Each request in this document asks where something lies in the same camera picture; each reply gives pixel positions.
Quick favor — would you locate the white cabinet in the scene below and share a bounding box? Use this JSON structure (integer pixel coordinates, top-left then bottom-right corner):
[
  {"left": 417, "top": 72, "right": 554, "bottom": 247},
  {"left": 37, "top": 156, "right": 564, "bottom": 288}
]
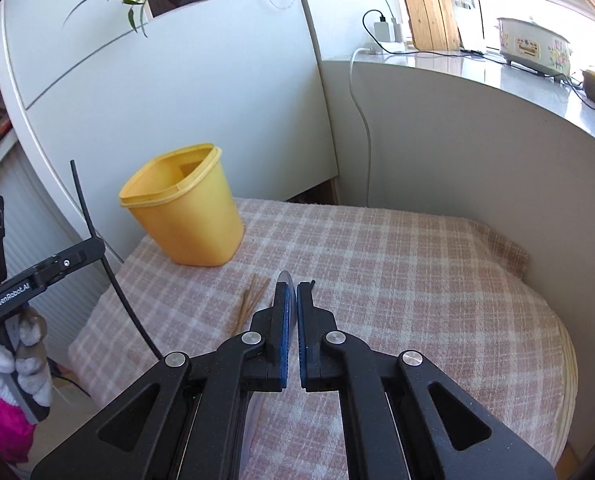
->
[{"left": 0, "top": 0, "right": 337, "bottom": 260}]

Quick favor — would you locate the white power adapter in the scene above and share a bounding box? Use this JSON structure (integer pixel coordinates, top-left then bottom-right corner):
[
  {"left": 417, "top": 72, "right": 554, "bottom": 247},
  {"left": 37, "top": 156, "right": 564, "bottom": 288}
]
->
[{"left": 363, "top": 15, "right": 406, "bottom": 55}]

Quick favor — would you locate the pink checkered table cloth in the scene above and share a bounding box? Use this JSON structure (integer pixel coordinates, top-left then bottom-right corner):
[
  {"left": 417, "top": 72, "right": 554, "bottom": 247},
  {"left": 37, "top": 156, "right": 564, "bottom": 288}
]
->
[{"left": 69, "top": 198, "right": 578, "bottom": 463}]

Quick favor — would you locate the pink sleeve forearm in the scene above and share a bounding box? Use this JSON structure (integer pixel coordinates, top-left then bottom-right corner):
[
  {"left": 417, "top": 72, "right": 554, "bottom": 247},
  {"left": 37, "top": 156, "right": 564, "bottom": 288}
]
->
[{"left": 0, "top": 398, "right": 36, "bottom": 464}]

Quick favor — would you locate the left gloved hand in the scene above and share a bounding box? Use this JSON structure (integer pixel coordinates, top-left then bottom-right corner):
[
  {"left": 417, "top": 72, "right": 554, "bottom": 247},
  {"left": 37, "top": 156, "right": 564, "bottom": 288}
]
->
[{"left": 0, "top": 307, "right": 52, "bottom": 408}]

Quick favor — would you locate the yellow plastic utensil bucket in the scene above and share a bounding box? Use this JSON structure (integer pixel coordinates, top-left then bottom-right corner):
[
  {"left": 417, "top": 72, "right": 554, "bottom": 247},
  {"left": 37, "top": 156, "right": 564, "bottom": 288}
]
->
[{"left": 119, "top": 143, "right": 244, "bottom": 266}]

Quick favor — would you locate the white power cable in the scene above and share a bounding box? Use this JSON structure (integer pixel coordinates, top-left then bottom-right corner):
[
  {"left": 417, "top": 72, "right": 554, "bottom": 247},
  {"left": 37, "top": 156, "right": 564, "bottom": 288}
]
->
[{"left": 348, "top": 46, "right": 373, "bottom": 207}]

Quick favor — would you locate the white floral slow cooker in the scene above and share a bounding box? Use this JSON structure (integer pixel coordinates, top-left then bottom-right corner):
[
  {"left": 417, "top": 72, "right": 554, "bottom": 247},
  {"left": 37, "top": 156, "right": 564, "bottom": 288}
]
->
[{"left": 498, "top": 18, "right": 571, "bottom": 77}]

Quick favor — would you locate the brown wooden chopstick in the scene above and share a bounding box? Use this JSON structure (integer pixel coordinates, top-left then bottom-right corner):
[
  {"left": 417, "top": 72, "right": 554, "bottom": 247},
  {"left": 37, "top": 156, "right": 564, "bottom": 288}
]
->
[{"left": 232, "top": 274, "right": 270, "bottom": 336}]

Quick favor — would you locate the wooden cutting board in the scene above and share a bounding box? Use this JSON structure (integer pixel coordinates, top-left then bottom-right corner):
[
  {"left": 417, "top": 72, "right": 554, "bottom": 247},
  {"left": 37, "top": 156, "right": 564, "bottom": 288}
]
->
[{"left": 405, "top": 0, "right": 460, "bottom": 52}]

